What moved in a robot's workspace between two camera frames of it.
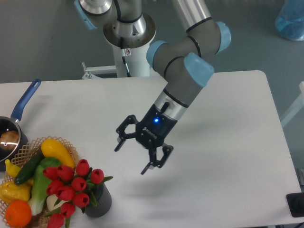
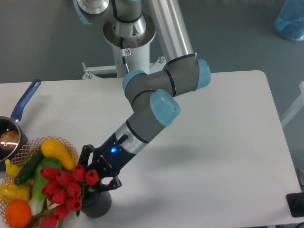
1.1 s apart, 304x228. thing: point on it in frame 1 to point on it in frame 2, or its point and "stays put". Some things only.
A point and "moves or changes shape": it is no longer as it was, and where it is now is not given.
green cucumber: [27, 169] stays put
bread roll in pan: [9, 140] stays put
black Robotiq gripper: [150, 132] to [109, 159]
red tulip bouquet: [72, 187] moves or changes shape
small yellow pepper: [13, 169] stays put
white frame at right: [297, 107] stays put
